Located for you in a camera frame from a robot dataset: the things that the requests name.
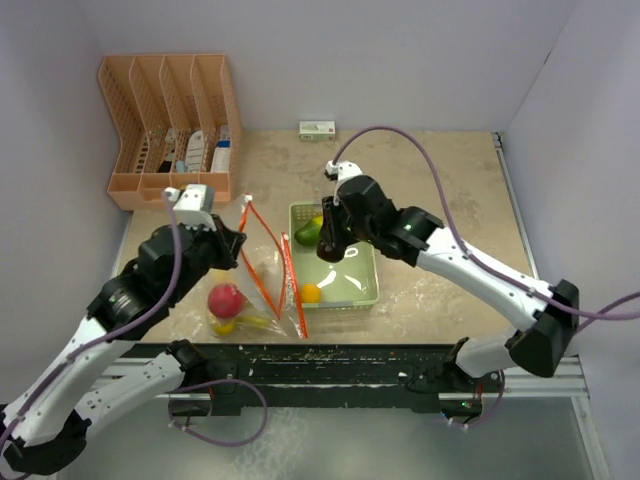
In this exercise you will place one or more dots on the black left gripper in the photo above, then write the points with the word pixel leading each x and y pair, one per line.
pixel 227 241

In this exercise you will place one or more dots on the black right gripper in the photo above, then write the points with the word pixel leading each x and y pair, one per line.
pixel 330 230

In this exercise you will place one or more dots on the dark purple mangosteen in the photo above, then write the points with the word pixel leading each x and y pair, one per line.
pixel 330 252

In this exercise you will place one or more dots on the green orange mango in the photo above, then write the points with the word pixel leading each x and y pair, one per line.
pixel 308 234

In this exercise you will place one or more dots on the red apple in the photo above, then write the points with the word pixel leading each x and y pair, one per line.
pixel 225 301

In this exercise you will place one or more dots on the orange fruit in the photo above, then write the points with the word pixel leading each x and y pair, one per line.
pixel 310 294

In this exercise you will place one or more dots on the yellow banana bunch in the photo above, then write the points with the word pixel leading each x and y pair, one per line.
pixel 224 327

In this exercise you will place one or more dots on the clear zip bag orange zipper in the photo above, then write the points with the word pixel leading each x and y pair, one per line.
pixel 256 304

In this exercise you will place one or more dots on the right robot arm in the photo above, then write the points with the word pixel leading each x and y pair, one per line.
pixel 541 314

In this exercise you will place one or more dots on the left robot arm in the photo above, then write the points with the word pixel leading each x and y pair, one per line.
pixel 46 428

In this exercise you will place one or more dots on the pale green plastic basket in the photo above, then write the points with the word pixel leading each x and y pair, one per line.
pixel 351 283

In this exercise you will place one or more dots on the white blue items in organizer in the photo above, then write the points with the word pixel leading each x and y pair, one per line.
pixel 191 154

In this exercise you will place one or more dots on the small white green box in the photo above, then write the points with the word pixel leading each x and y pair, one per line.
pixel 317 131

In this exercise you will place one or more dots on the pink desk file organizer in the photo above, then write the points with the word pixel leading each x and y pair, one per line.
pixel 151 92

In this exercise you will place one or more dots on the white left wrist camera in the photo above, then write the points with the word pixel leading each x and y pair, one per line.
pixel 192 205

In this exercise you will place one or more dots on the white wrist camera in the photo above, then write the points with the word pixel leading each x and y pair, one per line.
pixel 192 205
pixel 341 171

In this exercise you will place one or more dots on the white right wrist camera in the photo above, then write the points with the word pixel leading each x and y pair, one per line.
pixel 341 171

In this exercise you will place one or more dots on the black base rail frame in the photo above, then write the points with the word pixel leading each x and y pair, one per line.
pixel 375 376

